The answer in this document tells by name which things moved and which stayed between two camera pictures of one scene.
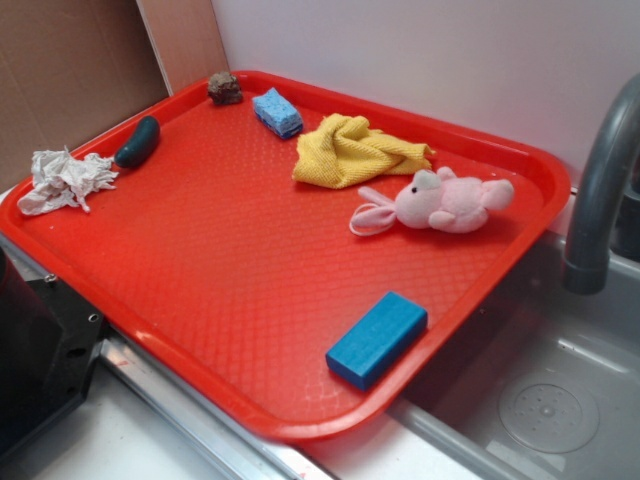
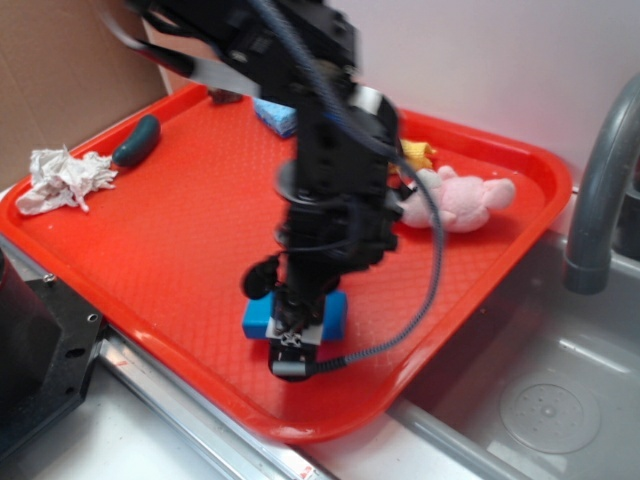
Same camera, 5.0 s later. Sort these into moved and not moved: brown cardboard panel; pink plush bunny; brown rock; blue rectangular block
Moved: blue rectangular block
Not moved: brown cardboard panel; brown rock; pink plush bunny
